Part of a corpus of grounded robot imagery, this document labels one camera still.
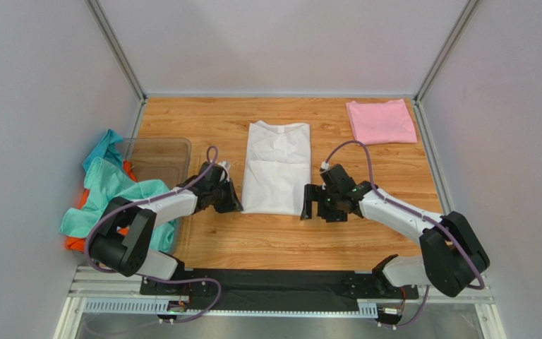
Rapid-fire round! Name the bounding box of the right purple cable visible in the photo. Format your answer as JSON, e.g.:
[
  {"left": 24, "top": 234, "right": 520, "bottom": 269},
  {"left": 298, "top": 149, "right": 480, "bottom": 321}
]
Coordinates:
[{"left": 321, "top": 140, "right": 486, "bottom": 329}]

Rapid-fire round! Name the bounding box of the folded pink t shirt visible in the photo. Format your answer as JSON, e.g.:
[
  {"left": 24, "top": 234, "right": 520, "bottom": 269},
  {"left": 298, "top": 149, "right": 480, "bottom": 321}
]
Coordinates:
[{"left": 345, "top": 99, "right": 418, "bottom": 145}]

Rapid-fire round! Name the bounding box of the teal blue t shirt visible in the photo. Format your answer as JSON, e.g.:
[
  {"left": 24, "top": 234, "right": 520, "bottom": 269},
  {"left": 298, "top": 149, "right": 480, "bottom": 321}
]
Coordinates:
[{"left": 82, "top": 129, "right": 124, "bottom": 172}]

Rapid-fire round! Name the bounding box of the mint green t shirt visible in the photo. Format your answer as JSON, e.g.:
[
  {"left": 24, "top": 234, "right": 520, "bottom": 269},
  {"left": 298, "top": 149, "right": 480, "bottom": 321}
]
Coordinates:
[{"left": 59, "top": 157, "right": 181, "bottom": 255}]

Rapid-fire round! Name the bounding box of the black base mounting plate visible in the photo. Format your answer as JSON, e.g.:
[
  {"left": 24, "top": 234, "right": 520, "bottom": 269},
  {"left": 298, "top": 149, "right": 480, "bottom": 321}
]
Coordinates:
[{"left": 140, "top": 268, "right": 420, "bottom": 311}]

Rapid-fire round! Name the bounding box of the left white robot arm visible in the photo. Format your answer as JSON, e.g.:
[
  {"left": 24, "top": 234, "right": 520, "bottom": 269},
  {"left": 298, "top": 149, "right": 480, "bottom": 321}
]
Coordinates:
[{"left": 85, "top": 161, "right": 243, "bottom": 281}]

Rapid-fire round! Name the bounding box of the orange t shirt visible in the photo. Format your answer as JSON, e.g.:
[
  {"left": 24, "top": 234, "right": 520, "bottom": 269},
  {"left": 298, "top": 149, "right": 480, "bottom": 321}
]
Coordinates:
[{"left": 65, "top": 160, "right": 138, "bottom": 252}]

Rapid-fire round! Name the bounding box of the clear plastic bin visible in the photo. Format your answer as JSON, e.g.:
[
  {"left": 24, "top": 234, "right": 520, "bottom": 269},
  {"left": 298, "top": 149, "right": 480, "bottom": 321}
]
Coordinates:
[{"left": 123, "top": 137, "right": 193, "bottom": 255}]

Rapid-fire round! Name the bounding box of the aluminium frame rail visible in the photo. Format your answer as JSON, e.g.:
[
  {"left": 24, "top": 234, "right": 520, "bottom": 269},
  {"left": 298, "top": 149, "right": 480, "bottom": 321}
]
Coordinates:
[{"left": 55, "top": 266, "right": 505, "bottom": 338}]

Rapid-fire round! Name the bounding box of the white t shirt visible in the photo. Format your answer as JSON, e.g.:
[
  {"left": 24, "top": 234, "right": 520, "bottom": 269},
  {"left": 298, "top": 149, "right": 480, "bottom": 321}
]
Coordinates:
[{"left": 241, "top": 121, "right": 312, "bottom": 216}]

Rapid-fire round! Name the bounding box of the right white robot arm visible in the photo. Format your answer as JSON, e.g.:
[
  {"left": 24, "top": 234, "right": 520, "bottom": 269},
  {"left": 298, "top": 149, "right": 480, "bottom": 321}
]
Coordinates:
[{"left": 301, "top": 165, "right": 490, "bottom": 297}]

